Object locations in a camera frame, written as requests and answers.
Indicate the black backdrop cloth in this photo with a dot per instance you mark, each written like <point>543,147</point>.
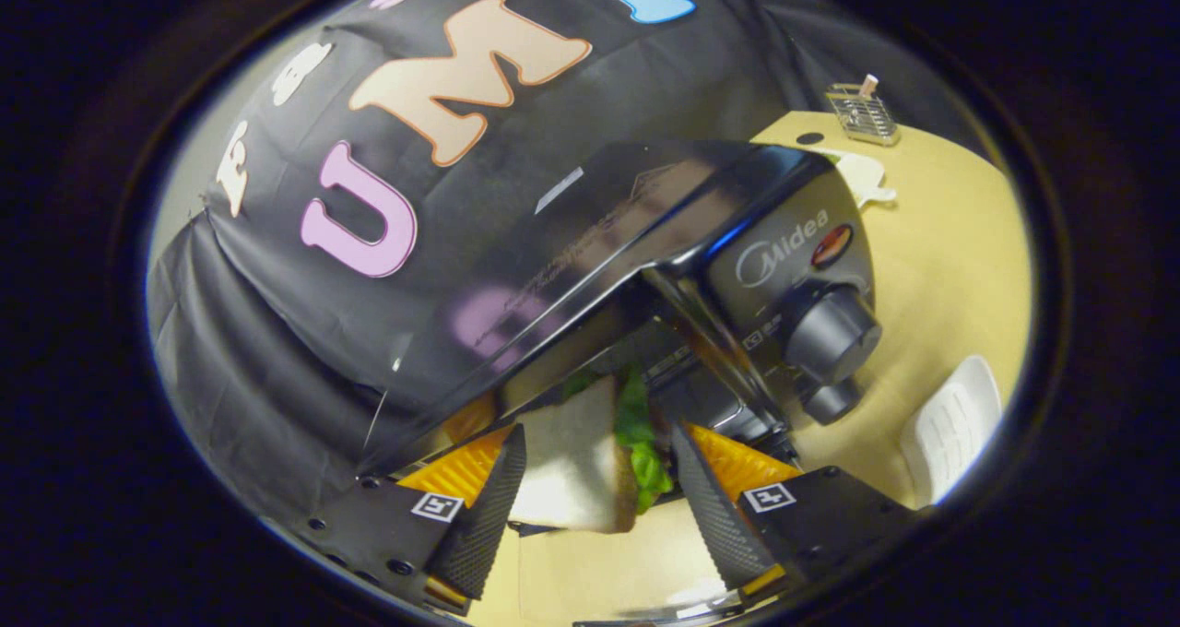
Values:
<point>304,332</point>

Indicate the white rectangular tray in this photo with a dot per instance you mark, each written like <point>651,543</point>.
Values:
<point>949,429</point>

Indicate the metal mesh holder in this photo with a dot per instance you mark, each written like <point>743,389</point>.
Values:
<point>862,115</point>

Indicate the black toaster oven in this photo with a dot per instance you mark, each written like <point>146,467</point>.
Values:
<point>645,221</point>

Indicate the small black disc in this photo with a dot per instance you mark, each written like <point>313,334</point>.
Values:
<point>810,137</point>

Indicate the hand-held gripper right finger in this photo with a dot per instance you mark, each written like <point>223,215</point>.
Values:
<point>714,507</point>

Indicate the white divided dish with beans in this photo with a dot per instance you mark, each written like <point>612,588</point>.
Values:
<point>862,180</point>

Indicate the small wooden stick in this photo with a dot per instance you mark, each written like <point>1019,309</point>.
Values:
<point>867,84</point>

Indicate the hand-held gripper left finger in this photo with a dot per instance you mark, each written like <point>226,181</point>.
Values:
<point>484,516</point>

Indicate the lettuce sandwich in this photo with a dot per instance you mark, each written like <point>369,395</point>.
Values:
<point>572,461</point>

